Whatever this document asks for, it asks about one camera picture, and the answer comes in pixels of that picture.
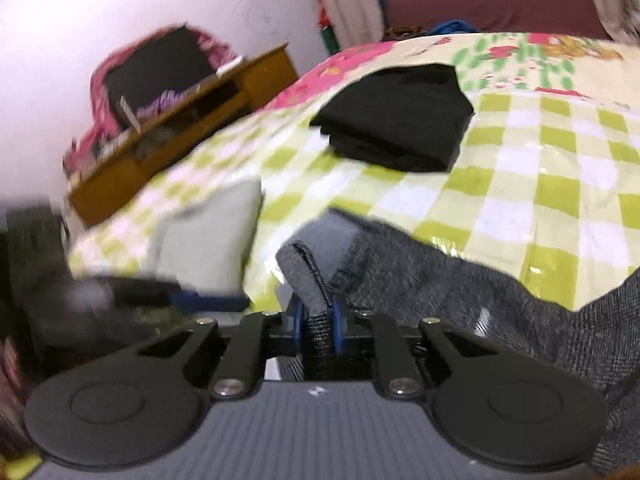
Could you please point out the folded black garment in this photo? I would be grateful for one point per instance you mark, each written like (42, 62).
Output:
(404, 118)

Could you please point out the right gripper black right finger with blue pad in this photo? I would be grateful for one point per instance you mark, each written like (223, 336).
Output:
(408, 363)

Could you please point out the wooden side table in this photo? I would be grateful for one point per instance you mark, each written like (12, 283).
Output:
(138, 155)

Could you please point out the dark grey knit pants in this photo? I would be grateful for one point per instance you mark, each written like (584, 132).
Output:
(381, 269)

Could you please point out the pink black backpack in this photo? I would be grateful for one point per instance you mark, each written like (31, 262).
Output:
(150, 75)

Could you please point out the green white checkered bed sheet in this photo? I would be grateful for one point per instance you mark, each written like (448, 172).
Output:
(546, 189)

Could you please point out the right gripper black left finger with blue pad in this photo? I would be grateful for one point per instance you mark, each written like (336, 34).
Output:
(227, 358)

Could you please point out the pink floral blanket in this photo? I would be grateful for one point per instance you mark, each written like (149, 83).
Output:
(501, 61)

